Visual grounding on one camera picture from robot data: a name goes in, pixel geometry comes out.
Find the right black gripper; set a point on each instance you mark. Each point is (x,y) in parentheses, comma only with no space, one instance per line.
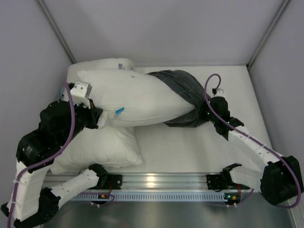
(206,110)

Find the light blue crumpled cloth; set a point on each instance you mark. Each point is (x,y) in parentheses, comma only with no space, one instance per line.
(60,94)

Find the white bare pillow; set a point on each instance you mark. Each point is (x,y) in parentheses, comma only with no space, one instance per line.
(109,146)

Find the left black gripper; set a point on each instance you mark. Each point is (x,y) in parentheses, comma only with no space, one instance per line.
(95,116)

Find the aluminium rail beam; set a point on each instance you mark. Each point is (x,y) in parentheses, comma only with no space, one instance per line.
(167,181)

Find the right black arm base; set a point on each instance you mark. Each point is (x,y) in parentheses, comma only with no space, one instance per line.
(219,182)

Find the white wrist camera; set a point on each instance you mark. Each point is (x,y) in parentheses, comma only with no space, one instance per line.
(218,92)
(80,93)

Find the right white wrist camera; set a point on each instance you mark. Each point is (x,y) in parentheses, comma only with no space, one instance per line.
(218,92)

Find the right aluminium frame post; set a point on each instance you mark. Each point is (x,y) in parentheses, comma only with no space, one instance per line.
(268,32)

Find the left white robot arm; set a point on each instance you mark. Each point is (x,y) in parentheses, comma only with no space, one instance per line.
(32,205)

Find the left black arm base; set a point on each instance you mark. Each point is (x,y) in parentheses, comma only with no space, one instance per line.
(109,181)

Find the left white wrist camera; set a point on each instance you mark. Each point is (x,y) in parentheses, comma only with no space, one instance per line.
(80,93)

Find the dark grey checked pillowcase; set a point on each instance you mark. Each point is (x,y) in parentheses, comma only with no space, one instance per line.
(189,88)

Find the left aluminium frame post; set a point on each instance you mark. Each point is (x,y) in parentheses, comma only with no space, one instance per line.
(56,30)

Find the aluminium frame post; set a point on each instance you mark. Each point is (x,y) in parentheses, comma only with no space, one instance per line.
(268,32)
(56,30)

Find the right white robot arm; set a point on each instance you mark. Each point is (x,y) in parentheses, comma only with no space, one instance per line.
(277,178)

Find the grey slotted cable duct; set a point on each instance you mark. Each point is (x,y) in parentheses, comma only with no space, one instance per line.
(209,196)

